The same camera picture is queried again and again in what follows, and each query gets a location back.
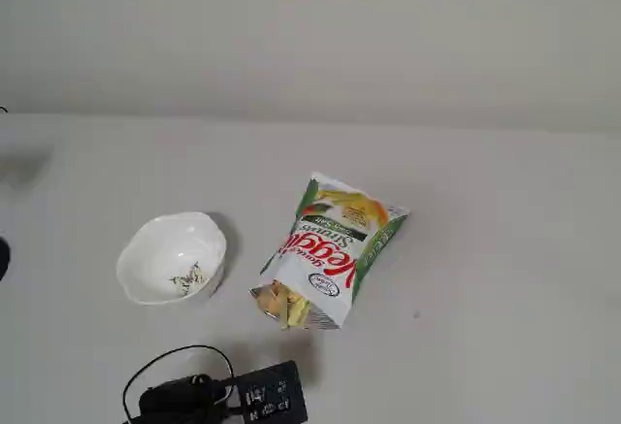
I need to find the white veggie straws packet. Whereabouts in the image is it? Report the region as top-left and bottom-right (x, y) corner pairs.
(248, 171), (411, 332)

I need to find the orange veggie straw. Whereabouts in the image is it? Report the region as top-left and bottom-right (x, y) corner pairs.
(256, 279), (291, 316)

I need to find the white ceramic bowl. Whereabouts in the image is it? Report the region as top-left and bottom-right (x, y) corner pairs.
(114, 210), (228, 307)

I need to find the dark object at edge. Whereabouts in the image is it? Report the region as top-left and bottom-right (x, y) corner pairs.
(0, 238), (12, 282)

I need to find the black cable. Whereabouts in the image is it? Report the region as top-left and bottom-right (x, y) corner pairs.
(120, 344), (235, 424)

